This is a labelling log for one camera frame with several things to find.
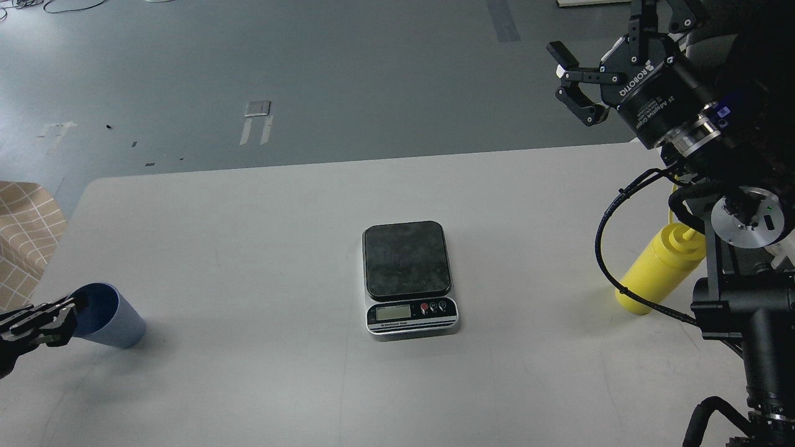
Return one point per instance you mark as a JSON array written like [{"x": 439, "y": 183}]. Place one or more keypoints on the blue ribbed cup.
[{"x": 107, "y": 317}]

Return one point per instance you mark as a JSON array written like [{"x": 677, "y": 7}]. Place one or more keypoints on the yellow squeeze bottle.
[{"x": 671, "y": 256}]

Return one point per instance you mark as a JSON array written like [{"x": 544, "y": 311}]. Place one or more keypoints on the beige checkered cloth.
[{"x": 32, "y": 223}]

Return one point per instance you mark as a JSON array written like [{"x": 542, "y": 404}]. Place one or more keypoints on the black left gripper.
[{"x": 50, "y": 323}]

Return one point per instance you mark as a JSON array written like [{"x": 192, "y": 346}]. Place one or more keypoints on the digital kitchen scale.
[{"x": 407, "y": 282}]

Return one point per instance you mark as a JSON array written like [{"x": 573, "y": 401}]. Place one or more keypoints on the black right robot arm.
[{"x": 732, "y": 172}]

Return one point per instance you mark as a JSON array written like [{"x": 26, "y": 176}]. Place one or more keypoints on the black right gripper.
[{"x": 654, "y": 96}]

